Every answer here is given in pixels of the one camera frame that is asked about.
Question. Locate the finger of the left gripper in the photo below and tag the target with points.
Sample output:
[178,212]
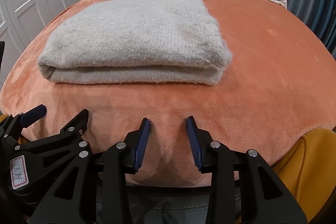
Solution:
[67,144]
[12,126]

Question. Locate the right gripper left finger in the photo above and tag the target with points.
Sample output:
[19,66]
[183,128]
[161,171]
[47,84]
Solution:
[72,197]

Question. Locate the white knitted sweater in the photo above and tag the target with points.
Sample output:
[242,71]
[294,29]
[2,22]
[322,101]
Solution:
[137,41]

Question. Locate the orange plush bed blanket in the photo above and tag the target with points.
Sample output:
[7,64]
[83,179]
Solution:
[279,86]

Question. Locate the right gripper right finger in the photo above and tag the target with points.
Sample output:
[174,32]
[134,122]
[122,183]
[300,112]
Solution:
[243,186]

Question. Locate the yellow jacket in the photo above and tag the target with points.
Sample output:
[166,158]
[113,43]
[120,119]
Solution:
[308,171]

